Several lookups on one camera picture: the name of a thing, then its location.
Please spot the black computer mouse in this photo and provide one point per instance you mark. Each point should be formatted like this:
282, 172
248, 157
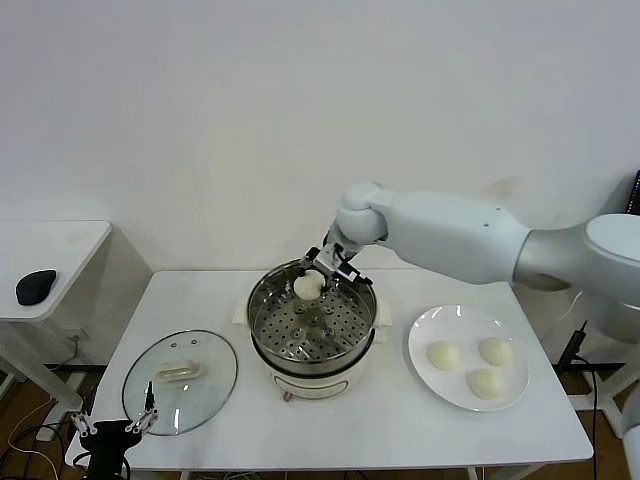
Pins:
35, 289

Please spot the white steamed baozi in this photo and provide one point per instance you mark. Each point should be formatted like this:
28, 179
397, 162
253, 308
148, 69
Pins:
443, 356
306, 287
496, 351
484, 384

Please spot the white side table with laptop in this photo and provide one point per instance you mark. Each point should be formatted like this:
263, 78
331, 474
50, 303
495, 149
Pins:
612, 405

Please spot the black laptop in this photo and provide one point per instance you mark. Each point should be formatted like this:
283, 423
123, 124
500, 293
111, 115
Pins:
635, 195

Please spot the white round plate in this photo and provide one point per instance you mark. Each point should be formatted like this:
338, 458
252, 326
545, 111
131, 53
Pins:
425, 340

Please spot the white side table with mouse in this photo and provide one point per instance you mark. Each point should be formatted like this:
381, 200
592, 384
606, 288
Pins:
50, 250

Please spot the cream electric cooker pot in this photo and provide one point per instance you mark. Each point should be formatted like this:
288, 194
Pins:
310, 387

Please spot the white power strip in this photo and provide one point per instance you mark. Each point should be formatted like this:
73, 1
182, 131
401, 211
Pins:
46, 434

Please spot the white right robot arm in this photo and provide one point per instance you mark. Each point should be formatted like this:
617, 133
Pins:
450, 235

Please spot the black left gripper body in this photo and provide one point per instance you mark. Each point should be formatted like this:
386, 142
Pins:
107, 440

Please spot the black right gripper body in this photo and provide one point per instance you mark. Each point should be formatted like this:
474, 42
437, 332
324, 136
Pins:
336, 251

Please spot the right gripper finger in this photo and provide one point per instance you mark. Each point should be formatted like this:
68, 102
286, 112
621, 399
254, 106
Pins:
314, 255
352, 272

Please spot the stainless steel steamer basket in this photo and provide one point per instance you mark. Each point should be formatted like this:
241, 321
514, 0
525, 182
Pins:
282, 344

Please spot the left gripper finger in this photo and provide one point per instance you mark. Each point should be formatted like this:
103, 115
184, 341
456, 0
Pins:
80, 424
148, 400

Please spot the white wall socket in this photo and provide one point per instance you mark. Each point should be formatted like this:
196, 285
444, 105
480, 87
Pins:
76, 337

